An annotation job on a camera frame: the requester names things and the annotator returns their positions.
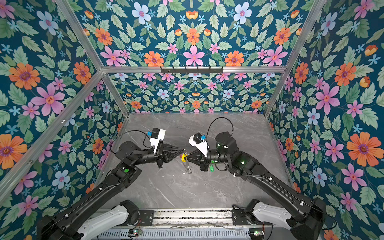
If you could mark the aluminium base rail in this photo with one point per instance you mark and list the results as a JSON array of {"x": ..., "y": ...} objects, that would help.
[{"x": 192, "y": 217}]

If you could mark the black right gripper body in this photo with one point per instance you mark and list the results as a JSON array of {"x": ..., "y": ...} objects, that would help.
[{"x": 214, "y": 157}]

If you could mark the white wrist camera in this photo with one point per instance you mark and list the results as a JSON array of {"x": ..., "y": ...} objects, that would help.
[
  {"x": 156, "y": 136},
  {"x": 199, "y": 141}
]

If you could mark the white vented cable duct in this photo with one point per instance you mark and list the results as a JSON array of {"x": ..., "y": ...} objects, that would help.
[{"x": 174, "y": 234}]

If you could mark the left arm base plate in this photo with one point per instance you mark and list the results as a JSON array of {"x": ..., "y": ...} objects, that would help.
[{"x": 144, "y": 218}]

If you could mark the silver keyring with red grip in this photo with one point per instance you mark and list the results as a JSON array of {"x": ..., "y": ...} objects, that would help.
[{"x": 187, "y": 166}]

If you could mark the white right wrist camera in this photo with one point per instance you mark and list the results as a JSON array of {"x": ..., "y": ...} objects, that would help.
[{"x": 199, "y": 141}]

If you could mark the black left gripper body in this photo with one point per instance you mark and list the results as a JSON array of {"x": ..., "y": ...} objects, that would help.
[{"x": 158, "y": 155}]

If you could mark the yellow key tag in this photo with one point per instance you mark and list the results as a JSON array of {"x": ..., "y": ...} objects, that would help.
[{"x": 184, "y": 158}]

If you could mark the aluminium frame bars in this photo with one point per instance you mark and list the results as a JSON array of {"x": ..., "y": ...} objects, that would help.
[{"x": 74, "y": 72}]

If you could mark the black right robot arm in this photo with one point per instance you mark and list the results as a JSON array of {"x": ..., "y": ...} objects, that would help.
[{"x": 242, "y": 165}]

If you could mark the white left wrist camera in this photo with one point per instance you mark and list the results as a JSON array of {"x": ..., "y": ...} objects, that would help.
[{"x": 156, "y": 136}]

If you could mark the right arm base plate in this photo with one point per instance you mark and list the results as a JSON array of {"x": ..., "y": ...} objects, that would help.
[{"x": 239, "y": 219}]

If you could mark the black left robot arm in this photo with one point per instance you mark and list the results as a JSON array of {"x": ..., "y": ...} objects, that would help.
[{"x": 119, "y": 179}]

